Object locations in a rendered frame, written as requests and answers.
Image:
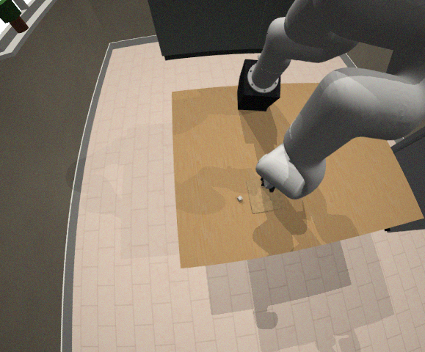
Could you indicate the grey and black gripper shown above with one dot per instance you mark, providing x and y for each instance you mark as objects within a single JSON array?
[{"x": 267, "y": 185}]

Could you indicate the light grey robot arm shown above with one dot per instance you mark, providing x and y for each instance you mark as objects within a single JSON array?
[{"x": 348, "y": 102}]

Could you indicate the brown mat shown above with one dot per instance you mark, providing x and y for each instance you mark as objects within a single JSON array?
[{"x": 261, "y": 199}]

